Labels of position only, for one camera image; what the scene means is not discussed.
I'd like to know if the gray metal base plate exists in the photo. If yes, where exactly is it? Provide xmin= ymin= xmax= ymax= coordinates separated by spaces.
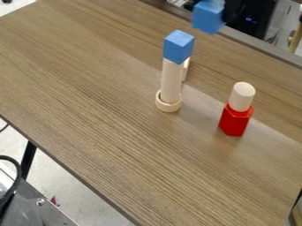
xmin=0 ymin=176 xmax=80 ymax=226

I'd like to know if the blue cube block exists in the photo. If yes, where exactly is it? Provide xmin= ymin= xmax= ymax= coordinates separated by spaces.
xmin=191 ymin=0 xmax=228 ymax=35
xmin=162 ymin=29 xmax=196 ymax=65

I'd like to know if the short cream wooden cylinder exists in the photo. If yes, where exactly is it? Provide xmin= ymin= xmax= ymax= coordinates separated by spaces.
xmin=227 ymin=81 xmax=258 ymax=113

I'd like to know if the cream wooden ring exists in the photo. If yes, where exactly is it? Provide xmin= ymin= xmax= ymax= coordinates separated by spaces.
xmin=155 ymin=89 xmax=185 ymax=114

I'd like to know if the red hexagonal block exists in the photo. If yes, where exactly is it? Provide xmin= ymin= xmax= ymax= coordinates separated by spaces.
xmin=216 ymin=102 xmax=256 ymax=137

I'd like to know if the black cable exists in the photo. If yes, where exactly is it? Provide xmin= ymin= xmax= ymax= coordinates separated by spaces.
xmin=0 ymin=155 xmax=23 ymax=217

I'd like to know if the black computer case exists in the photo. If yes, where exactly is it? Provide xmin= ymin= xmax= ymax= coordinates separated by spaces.
xmin=234 ymin=0 xmax=277 ymax=41

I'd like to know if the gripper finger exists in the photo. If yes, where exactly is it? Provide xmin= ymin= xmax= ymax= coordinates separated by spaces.
xmin=183 ymin=0 xmax=198 ymax=12
xmin=222 ymin=0 xmax=238 ymax=25

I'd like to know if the cream wooden block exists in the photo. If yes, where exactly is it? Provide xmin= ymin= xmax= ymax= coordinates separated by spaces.
xmin=180 ymin=56 xmax=193 ymax=82

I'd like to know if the tall cream wooden cylinder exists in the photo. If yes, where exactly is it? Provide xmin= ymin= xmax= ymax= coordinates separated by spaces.
xmin=159 ymin=56 xmax=187 ymax=105

